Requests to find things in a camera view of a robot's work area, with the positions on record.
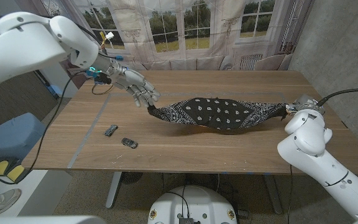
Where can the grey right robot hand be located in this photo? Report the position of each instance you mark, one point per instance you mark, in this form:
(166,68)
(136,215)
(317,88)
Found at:
(306,104)

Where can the blue plastic bin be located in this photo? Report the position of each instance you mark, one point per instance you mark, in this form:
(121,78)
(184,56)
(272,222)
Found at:
(11,137)

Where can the small dark toy car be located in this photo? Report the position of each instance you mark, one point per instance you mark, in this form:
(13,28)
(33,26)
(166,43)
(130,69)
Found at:
(129,143)

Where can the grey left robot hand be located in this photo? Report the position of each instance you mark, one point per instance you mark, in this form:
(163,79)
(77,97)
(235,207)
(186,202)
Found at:
(135,85)

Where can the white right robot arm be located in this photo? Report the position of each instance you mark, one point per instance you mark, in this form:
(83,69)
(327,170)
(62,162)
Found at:
(315,155)

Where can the printed window backdrop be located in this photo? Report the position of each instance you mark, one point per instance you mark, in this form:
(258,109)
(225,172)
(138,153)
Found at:
(197,31)

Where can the grey metal table leg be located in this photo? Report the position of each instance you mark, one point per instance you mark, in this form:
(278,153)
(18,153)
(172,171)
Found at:
(113,189)
(273,196)

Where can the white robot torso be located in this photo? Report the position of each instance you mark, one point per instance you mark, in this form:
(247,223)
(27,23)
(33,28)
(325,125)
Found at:
(191,205)

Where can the small grey toy car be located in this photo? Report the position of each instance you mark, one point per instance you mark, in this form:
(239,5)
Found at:
(110,130)

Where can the black paisley bandana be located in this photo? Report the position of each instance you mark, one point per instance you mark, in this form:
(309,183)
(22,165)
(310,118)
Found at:
(219,113)

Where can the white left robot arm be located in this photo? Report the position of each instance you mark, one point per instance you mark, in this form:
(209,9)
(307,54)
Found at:
(26,46)

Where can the yellow black foot pedal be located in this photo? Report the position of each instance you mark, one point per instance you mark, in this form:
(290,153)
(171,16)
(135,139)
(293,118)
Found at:
(0,168)

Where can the grey white sneaker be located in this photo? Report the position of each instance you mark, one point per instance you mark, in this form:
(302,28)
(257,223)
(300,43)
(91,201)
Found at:
(2,202)

